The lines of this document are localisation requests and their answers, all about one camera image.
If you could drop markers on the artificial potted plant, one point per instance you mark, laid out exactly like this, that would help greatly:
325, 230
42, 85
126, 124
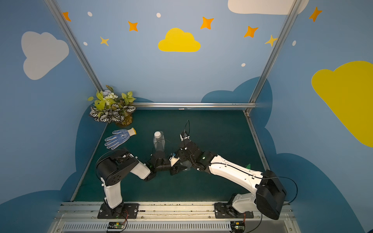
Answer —
108, 107

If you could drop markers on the left aluminium frame post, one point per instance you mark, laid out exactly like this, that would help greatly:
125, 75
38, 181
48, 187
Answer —
71, 38

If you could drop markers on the right aluminium frame post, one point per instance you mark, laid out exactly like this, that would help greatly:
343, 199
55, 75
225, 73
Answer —
294, 11

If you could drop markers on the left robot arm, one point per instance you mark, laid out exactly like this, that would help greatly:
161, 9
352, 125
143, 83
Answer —
113, 169

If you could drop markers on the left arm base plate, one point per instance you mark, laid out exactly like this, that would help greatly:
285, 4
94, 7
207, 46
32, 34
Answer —
122, 211

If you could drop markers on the aluminium front rail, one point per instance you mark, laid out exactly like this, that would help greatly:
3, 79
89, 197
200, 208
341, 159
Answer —
167, 217

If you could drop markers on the controller board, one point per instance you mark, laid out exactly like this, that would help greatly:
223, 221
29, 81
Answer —
116, 226
237, 227

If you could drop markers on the left controller board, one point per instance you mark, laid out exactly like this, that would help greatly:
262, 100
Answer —
116, 226

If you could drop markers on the aluminium frame post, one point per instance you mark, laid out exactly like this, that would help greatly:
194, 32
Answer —
294, 11
71, 38

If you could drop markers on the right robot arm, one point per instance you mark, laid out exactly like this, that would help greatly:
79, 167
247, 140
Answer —
265, 189

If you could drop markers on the right controller board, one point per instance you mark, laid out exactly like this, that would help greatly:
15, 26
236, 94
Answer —
237, 227

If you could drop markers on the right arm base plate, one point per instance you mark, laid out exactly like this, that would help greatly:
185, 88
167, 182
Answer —
226, 210

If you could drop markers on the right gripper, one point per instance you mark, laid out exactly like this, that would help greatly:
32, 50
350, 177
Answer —
180, 163

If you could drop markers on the round clear plastic bottle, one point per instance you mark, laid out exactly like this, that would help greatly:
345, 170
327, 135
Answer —
187, 165

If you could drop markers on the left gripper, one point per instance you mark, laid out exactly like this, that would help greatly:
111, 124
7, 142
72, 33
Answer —
159, 158

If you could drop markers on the aluminium back frame bar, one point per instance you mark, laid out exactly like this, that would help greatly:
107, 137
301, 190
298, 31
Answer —
150, 105

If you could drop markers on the square clear plastic bottle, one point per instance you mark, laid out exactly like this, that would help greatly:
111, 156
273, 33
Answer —
159, 143

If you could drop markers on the blue dotted work glove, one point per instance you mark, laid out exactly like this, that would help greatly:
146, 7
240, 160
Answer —
118, 138

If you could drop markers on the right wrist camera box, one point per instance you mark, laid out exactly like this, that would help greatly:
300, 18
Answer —
184, 136

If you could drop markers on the white bottle cap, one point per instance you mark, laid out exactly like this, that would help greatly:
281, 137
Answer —
158, 134

